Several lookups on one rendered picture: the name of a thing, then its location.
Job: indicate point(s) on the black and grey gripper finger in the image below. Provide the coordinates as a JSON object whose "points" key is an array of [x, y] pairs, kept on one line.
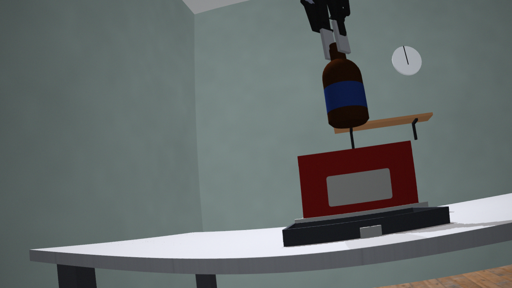
{"points": [[317, 13], [338, 15]]}

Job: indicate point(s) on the grey square tray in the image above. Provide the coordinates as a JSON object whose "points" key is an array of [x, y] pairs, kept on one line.
{"points": [[348, 228]]}

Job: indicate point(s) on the brown glass bottle with blue label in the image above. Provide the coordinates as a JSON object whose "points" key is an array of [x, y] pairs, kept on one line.
{"points": [[344, 92]]}

